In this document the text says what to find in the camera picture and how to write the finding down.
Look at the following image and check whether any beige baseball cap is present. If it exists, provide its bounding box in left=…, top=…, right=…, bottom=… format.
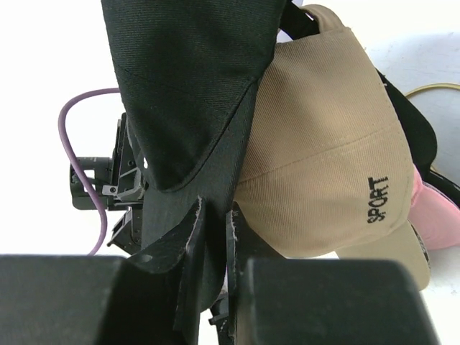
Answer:
left=234, top=4, right=431, bottom=289

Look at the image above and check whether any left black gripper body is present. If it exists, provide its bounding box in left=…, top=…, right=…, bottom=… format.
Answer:
left=78, top=114, right=146, bottom=252

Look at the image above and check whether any black NY baseball cap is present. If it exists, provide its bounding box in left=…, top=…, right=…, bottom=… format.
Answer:
left=101, top=1, right=285, bottom=309

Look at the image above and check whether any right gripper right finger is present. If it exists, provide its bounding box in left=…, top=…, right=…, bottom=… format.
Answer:
left=226, top=210, right=438, bottom=345

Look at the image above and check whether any pink baseball cap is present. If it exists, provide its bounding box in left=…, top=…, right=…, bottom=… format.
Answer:
left=408, top=167, right=459, bottom=250

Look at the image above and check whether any gold wire hat stand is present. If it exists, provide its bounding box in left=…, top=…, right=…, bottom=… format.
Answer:
left=406, top=83, right=459, bottom=181

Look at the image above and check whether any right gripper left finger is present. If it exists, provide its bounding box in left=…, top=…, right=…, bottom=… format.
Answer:
left=1, top=200, right=205, bottom=344

